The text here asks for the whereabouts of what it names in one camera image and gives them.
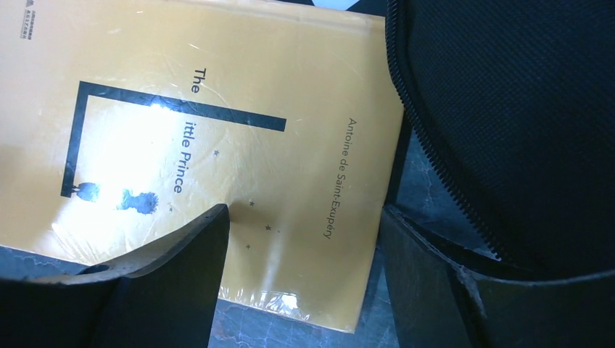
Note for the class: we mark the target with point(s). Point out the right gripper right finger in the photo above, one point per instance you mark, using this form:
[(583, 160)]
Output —
[(444, 295)]

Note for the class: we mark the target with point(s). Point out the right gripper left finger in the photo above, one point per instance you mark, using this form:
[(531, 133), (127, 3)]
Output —
[(162, 294)]

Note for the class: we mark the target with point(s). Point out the yellow notebook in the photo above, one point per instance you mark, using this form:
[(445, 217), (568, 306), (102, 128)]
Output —
[(121, 121)]

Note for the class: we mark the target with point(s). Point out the black backpack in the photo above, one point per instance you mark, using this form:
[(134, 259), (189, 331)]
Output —
[(513, 104)]

